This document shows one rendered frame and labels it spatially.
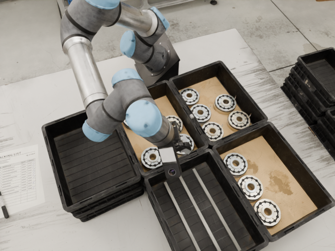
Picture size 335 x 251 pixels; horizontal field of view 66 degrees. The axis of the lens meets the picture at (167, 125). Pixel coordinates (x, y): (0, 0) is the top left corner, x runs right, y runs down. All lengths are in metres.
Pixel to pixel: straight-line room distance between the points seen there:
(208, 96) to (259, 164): 0.42
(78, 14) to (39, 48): 2.15
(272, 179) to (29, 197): 1.07
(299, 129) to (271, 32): 1.82
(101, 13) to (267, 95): 1.04
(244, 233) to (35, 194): 0.92
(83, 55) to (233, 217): 0.80
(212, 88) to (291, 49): 1.79
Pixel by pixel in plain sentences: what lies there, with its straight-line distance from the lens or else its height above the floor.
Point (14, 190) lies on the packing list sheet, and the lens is 1.41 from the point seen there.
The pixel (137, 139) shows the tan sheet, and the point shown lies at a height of 0.83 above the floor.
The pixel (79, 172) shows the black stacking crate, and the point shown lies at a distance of 1.18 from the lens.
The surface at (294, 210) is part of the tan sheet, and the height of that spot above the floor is 0.83.
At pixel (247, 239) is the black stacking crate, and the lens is 1.10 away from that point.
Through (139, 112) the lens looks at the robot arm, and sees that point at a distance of 0.57.
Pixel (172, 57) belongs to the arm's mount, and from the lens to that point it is 1.38.
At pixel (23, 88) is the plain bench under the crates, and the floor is 0.70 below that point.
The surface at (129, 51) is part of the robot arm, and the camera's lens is 1.28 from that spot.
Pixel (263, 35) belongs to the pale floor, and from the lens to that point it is 3.11.
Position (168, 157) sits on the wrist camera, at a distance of 0.73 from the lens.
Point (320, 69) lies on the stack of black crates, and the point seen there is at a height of 0.49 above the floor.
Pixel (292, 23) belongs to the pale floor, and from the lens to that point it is 3.40.
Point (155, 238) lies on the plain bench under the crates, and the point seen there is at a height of 0.70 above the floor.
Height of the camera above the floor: 1.88
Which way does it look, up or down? 59 degrees down
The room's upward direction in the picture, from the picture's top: 1 degrees clockwise
